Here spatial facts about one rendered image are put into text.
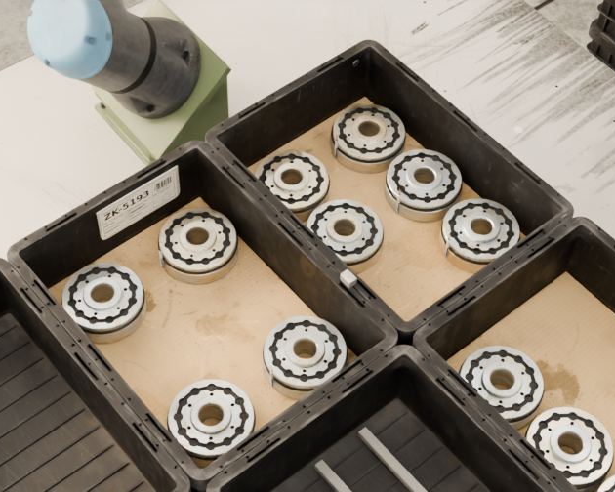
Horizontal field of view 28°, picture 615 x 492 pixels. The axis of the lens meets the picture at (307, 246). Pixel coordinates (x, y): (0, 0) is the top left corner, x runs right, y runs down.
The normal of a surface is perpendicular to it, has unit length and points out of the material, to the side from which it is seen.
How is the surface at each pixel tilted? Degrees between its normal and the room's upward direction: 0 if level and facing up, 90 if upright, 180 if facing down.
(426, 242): 0
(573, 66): 0
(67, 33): 44
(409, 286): 0
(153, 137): 40
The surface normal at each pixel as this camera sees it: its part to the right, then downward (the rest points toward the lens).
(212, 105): 0.62, 0.64
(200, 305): 0.03, -0.59
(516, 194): -0.77, 0.51
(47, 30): -0.45, -0.01
